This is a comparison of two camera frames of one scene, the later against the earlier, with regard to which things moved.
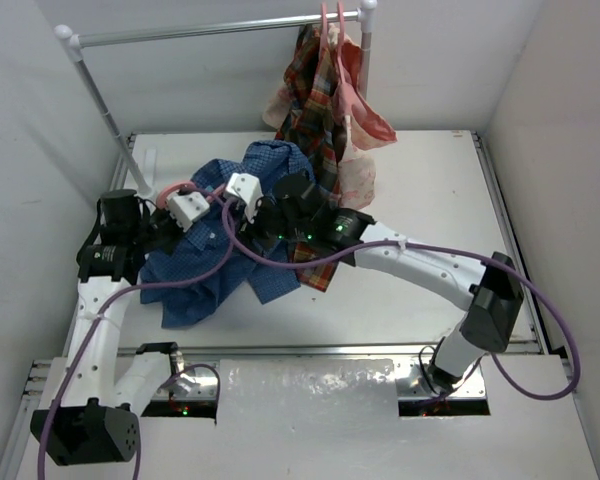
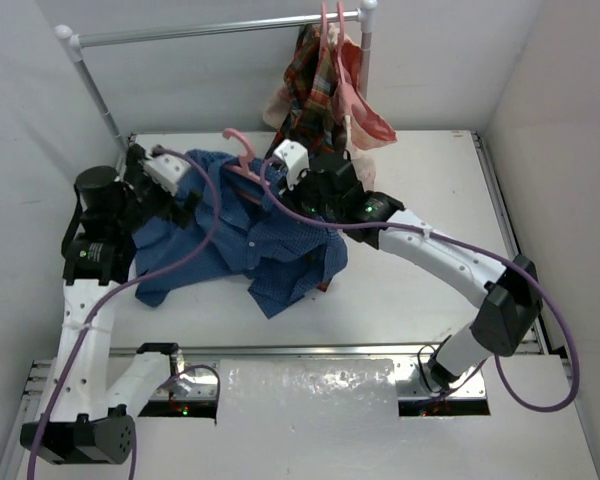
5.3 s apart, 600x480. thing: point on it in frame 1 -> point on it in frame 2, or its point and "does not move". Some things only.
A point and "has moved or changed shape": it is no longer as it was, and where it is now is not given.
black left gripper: (161, 228) -> (175, 209)
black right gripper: (248, 231) -> (291, 197)
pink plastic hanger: (166, 191) has moved or changed shape
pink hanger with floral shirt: (347, 103) does not move
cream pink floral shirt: (364, 125) does not move
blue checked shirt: (192, 279) has moved or changed shape
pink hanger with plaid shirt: (324, 58) does not move
